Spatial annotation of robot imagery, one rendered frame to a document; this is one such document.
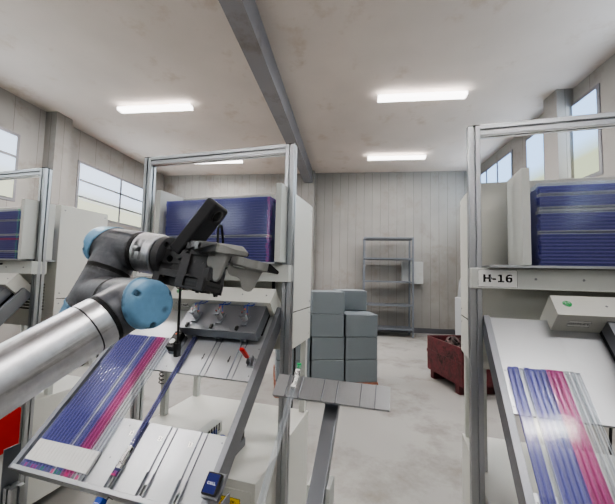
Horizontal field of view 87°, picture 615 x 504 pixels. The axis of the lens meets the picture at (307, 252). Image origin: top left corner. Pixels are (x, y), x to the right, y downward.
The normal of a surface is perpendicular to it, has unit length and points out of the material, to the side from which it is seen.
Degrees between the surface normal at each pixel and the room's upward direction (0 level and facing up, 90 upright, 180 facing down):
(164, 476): 43
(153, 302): 90
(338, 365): 90
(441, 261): 90
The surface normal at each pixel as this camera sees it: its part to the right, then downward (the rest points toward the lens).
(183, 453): -0.18, -0.78
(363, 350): 0.14, -0.07
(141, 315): 0.85, -0.02
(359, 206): -0.12, -0.07
